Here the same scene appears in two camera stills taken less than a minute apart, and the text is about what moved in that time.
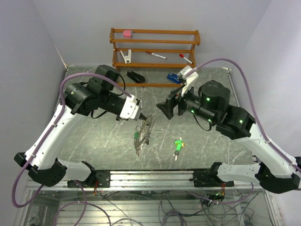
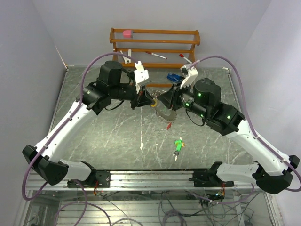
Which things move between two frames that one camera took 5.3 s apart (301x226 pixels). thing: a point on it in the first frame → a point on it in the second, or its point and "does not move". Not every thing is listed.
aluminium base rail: [139, 181] does not move
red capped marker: [181, 55] does not move
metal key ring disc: [145, 132] → [162, 110]
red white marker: [156, 54] does not move
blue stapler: [173, 77] does not move
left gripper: [142, 117] → [148, 100]
